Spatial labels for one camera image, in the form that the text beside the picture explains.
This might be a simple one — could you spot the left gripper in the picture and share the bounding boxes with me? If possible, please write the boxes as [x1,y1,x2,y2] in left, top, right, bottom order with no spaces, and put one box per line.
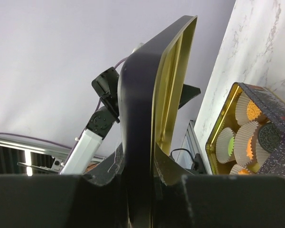
[91,67,120,123]

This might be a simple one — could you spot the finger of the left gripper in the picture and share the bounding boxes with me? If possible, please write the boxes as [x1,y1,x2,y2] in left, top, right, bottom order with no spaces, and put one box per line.
[178,84,201,109]

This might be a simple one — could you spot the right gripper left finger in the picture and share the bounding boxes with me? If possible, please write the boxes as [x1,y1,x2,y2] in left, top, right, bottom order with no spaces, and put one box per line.
[0,146,128,228]

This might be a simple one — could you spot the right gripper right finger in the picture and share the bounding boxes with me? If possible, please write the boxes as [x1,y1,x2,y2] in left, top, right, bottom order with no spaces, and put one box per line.
[153,146,285,228]

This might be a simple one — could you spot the gold tin lid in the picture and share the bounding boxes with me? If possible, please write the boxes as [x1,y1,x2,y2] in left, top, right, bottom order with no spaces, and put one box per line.
[118,15,197,228]

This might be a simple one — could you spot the square gold cookie tin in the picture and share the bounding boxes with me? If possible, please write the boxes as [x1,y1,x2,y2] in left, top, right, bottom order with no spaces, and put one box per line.
[206,82,285,178]

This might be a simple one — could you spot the orange swirl cookie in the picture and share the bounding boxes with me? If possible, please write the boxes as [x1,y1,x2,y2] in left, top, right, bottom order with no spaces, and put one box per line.
[246,137,254,161]

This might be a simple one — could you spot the black sandwich cookie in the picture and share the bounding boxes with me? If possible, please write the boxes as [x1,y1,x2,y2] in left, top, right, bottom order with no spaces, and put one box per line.
[257,122,281,153]

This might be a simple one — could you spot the green sandwich cookie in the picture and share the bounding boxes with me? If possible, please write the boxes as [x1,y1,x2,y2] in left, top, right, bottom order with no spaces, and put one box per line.
[228,136,235,157]

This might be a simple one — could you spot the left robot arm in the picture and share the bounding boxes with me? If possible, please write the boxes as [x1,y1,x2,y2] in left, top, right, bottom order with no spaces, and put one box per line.
[59,67,120,175]

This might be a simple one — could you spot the white paper cup top-left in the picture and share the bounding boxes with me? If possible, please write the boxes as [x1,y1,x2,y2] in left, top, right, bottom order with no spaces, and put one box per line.
[235,93,266,126]

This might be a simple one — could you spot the white paper cup bottom-left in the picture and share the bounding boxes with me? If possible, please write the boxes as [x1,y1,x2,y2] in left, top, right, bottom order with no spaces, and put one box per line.
[216,127,236,164]

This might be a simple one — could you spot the white paper cup bottom-right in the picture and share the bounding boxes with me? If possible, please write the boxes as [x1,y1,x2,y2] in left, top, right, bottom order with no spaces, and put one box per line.
[229,164,253,175]

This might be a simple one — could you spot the white paper cup centre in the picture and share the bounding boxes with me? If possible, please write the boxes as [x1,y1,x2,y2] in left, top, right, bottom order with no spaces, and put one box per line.
[234,121,260,166]

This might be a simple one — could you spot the white paper cup top-right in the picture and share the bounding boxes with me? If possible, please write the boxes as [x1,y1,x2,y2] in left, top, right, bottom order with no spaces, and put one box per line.
[252,126,271,166]

